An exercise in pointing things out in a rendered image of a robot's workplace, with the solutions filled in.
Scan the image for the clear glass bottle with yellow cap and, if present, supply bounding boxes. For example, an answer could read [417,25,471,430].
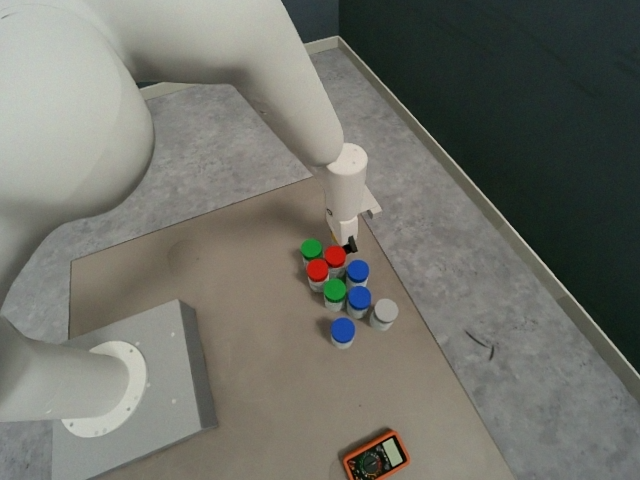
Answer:
[332,233,343,247]

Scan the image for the glass bottle with grey cap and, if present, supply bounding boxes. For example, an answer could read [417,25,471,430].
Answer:
[370,299,398,331]

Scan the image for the glass bottle with blue cap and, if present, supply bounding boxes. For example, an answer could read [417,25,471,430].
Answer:
[331,317,355,349]
[346,260,369,291]
[347,286,371,319]

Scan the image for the green-capped bottle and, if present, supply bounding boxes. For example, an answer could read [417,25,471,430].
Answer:
[324,279,346,312]
[301,239,323,270]

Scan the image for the red-capped bottle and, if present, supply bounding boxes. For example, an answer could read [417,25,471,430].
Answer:
[325,246,346,279]
[307,259,329,292]

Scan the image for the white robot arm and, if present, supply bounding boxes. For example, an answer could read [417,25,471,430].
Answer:
[0,0,383,437]

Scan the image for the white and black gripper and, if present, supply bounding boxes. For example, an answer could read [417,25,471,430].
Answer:
[326,210,358,254]

